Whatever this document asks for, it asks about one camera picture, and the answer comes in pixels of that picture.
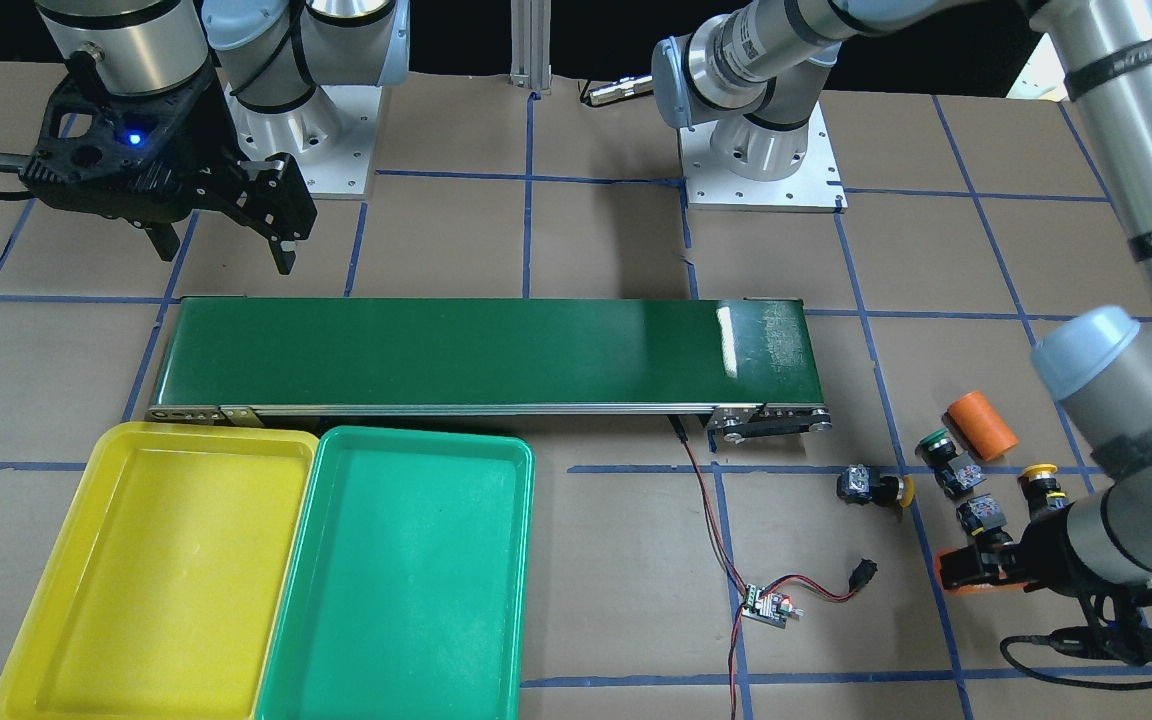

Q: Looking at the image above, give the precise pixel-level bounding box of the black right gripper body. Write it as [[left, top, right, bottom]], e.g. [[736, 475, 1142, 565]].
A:
[[18, 68, 247, 225]]

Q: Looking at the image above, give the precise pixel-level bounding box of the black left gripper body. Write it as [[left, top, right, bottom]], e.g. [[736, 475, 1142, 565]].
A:
[[982, 509, 1152, 665]]

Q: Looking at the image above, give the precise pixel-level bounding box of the orange cylinder labelled 4680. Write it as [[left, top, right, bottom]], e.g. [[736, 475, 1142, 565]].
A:
[[933, 546, 1026, 596]]

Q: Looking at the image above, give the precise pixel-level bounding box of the yellow push button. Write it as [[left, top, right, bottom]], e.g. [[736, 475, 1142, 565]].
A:
[[1016, 462, 1070, 521], [835, 464, 916, 509]]

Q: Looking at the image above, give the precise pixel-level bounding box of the plain orange cylinder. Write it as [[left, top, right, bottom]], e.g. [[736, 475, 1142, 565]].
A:
[[946, 389, 1020, 462]]

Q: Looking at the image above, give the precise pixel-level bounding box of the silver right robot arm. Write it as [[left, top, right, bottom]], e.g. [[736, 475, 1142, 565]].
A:
[[9, 1, 411, 275]]

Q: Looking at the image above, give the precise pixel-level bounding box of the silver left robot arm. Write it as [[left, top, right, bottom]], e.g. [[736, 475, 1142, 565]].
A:
[[685, 1, 1152, 673]]

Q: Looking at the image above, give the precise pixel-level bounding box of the green push button lower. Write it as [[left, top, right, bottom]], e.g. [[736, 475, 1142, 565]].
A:
[[955, 493, 1011, 547]]

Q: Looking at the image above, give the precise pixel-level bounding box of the green push button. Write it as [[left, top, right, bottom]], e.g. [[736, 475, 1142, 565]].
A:
[[955, 493, 1011, 547], [915, 427, 986, 500]]

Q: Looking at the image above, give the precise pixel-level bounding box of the green push button upper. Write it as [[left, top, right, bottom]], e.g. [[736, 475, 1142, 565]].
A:
[[915, 427, 986, 500]]

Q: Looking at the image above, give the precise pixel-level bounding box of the black barrel jack connector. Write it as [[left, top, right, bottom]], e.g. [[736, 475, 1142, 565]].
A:
[[847, 559, 878, 593]]

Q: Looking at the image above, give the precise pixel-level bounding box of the small motor controller board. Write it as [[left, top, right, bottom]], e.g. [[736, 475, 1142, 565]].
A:
[[740, 584, 804, 629]]

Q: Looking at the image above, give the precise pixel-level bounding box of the yellow plastic tray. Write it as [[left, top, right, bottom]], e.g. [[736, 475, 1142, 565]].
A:
[[0, 420, 317, 719]]

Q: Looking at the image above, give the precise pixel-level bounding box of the green plastic tray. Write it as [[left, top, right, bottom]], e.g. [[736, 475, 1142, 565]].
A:
[[256, 427, 535, 719]]

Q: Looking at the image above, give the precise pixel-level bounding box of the green conveyor belt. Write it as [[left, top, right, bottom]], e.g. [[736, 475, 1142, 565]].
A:
[[146, 296, 832, 442]]

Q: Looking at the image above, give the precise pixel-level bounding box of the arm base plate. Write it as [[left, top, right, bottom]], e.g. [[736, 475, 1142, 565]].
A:
[[228, 85, 387, 200], [677, 103, 849, 213]]

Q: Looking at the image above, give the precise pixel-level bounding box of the aluminium frame post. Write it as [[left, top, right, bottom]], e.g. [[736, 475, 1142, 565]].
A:
[[509, 0, 552, 96]]

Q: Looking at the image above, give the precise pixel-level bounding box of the red black power cable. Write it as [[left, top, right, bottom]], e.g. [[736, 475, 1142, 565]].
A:
[[667, 415, 862, 720]]

